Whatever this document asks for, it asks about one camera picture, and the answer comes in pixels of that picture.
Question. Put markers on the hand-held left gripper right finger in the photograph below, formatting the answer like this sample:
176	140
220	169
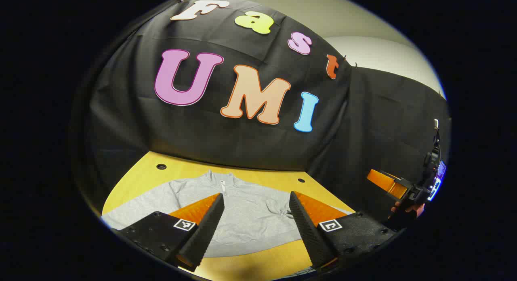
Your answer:
309	232

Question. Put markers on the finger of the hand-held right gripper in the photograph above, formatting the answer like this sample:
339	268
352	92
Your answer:
385	182

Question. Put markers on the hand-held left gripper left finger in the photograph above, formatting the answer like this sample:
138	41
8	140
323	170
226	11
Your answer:
204	232

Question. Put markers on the grey zip-neck sweatshirt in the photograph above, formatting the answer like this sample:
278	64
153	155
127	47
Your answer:
250	208

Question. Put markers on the black backdrop cloth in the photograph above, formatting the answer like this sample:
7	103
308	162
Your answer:
242	139

